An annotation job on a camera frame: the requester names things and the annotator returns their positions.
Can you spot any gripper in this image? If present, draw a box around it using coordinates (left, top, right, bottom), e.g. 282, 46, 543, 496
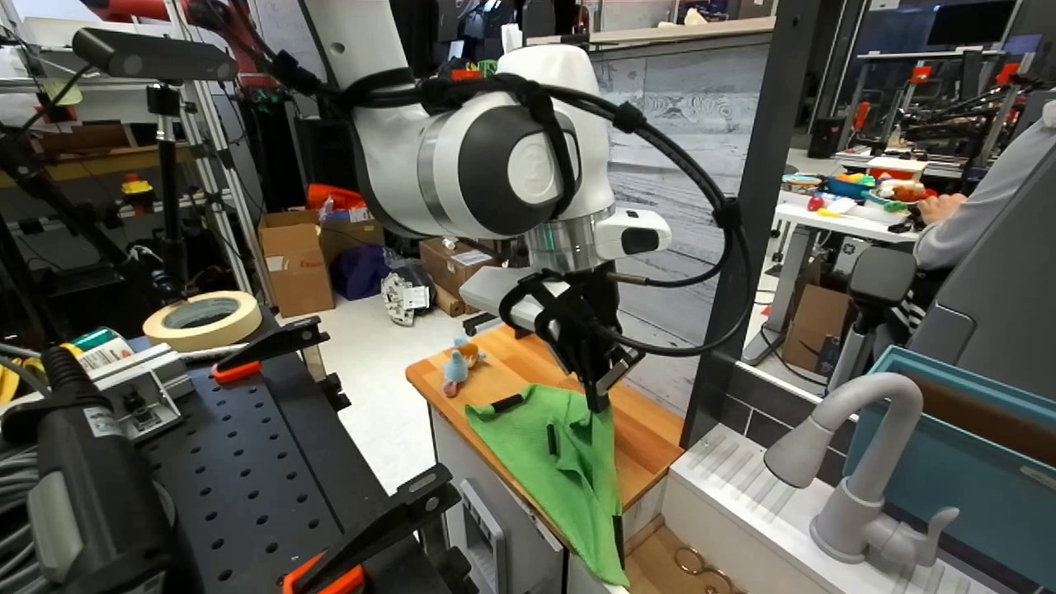
548, 266, 647, 414

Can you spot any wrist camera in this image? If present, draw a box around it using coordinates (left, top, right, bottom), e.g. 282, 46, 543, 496
459, 266, 572, 332

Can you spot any metal shelf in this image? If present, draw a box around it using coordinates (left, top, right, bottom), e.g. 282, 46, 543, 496
0, 0, 258, 299

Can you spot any purple bag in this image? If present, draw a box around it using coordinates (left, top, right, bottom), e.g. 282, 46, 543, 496
332, 244, 390, 301

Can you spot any monitor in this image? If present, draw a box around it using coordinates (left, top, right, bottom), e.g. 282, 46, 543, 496
856, 0, 1021, 57

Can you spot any black handheld device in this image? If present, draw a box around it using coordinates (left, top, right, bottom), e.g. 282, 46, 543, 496
0, 345, 176, 594

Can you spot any office chair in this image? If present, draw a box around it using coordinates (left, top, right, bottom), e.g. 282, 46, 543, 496
827, 246, 918, 390

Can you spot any coil of grey cable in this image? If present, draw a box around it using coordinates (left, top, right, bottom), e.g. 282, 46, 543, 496
0, 444, 44, 594

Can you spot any heap of toys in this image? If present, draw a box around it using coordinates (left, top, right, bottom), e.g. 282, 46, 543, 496
781, 169, 938, 225

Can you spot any grey toy tap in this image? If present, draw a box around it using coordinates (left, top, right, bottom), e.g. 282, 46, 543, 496
763, 371, 963, 572

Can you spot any green towel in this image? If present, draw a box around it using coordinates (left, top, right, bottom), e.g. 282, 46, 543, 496
464, 384, 632, 588

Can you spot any person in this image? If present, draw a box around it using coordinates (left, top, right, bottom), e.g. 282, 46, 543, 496
893, 99, 1056, 332

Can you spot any open cardboard box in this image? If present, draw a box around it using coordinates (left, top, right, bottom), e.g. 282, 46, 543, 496
317, 208, 386, 266

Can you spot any cardboard box with blue print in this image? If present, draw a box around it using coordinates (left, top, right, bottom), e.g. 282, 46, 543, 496
780, 284, 852, 374

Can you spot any black and orange clamp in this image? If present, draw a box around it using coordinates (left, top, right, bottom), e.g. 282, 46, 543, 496
280, 463, 463, 594
210, 317, 332, 385

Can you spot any black bin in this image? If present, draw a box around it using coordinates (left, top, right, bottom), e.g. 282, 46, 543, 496
808, 115, 848, 160

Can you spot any white and black bundle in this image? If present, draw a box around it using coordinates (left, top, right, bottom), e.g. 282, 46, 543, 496
380, 271, 433, 328

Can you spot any blue and orange plush toy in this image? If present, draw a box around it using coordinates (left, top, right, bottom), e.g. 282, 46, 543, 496
441, 337, 488, 399

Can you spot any roll of masking tape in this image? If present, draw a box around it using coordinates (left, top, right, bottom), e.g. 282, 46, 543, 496
142, 290, 264, 355

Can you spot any camera on tripod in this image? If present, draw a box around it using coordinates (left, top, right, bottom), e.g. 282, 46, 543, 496
70, 27, 241, 308

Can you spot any white table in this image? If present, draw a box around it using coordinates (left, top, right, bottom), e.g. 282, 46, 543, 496
741, 191, 923, 367

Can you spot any flat cardboard box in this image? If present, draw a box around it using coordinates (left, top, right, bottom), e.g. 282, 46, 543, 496
418, 237, 497, 303

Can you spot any yellow cable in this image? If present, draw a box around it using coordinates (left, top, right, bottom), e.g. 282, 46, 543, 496
0, 357, 40, 407

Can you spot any tall cardboard box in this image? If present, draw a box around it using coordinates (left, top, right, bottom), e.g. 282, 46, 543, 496
257, 210, 336, 319

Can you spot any grey box with label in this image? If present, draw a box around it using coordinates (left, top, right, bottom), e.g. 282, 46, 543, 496
69, 328, 196, 443

